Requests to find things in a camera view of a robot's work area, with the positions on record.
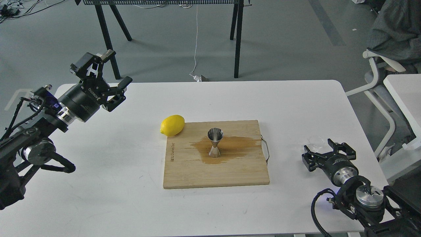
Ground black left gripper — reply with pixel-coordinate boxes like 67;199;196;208
59;50;133;122

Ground bamboo cutting board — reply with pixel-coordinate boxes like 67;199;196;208
163;120;270;189

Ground steel double jigger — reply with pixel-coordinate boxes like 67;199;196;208
207;127;224;158

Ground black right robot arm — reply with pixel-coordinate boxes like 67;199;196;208
301;139;420;237

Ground person in grey jacket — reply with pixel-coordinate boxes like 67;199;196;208
366;0;421;74

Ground black floor cables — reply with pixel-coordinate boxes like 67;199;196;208
0;0;66;23

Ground white hanging cable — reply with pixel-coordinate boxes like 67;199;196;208
189;5;209;82

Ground clear glass measuring cup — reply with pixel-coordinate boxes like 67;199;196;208
306;135;325;152

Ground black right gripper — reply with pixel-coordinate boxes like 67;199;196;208
301;139;359;187

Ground white office chair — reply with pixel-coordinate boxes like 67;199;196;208
346;48;414;159

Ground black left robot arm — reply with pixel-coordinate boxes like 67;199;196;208
0;50;132;210

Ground white side table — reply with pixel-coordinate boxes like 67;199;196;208
380;74;421;183

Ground yellow lemon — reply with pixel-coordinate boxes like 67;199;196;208
160;115;185;137

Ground black metal frame table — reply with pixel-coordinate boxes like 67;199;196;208
75;0;251;79

